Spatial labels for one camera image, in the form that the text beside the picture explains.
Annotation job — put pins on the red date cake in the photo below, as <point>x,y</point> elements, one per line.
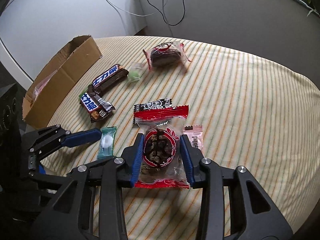
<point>160,130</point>

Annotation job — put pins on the short brown chocolate bar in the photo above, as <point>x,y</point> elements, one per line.
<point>95,107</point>

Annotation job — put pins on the green candy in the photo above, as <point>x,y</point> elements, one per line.
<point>135,75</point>

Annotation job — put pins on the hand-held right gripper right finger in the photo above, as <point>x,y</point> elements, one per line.
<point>186,160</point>

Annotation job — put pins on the long brown chocolate bar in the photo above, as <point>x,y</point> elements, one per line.
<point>110,77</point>

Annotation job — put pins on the brown cardboard box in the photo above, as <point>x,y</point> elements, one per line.
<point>67,65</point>

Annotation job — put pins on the black candy wrapper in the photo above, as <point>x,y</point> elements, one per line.
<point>152,104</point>

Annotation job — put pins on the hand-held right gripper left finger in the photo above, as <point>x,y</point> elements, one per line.
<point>138,160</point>

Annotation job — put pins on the green snack wrapper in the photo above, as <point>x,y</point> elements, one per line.
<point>83,94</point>

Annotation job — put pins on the pink candy wrapper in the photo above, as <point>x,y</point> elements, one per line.
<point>196,137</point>

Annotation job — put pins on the dark cake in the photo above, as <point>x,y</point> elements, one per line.
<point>165,55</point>

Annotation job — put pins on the white cabinet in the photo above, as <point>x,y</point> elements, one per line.
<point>62,10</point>

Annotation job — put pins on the teal mint candy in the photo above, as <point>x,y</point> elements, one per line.
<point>106,142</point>

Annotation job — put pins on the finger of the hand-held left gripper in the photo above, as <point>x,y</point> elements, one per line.
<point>82,136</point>

